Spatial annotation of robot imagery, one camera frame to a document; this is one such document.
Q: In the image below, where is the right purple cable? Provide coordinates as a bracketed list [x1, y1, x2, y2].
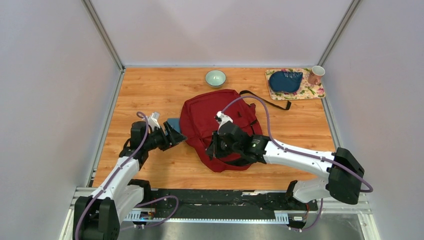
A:
[221, 95, 375, 232]

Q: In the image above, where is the purple cable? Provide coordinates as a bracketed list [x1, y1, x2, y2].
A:
[221, 95, 375, 232]
[74, 111, 180, 240]

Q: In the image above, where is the pale green ceramic bowl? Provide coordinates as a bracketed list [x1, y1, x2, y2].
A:
[205, 69, 227, 88]

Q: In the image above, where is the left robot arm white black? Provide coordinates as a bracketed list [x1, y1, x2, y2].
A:
[72, 120, 187, 240]

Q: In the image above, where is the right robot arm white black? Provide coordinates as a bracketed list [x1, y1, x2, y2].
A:
[205, 121, 365, 210]

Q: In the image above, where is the floral rectangular tray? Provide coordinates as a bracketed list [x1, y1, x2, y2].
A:
[265, 67, 326, 101]

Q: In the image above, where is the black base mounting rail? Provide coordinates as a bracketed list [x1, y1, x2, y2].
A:
[142, 188, 317, 220]

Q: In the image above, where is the dark blue leaf plate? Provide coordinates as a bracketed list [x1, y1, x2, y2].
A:
[268, 71, 303, 93]

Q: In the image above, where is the pink floral mug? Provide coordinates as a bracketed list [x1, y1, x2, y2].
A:
[307, 65, 326, 85]

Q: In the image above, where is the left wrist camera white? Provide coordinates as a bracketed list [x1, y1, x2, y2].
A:
[147, 111, 161, 132]

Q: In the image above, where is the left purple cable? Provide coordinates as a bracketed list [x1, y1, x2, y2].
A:
[74, 111, 180, 240]

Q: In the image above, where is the dark red student backpack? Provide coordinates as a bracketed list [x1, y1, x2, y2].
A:
[179, 89, 263, 173]

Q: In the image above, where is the aluminium frame rail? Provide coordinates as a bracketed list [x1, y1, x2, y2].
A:
[59, 187, 372, 240]

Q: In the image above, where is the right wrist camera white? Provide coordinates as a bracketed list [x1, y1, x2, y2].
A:
[214, 111, 234, 132]

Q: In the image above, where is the small blue wallet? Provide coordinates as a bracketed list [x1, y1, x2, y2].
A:
[167, 118, 181, 133]

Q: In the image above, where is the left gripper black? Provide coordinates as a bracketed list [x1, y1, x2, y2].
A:
[144, 121, 187, 152]

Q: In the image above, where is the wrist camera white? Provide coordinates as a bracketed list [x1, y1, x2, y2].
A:
[214, 111, 234, 132]
[147, 111, 161, 132]

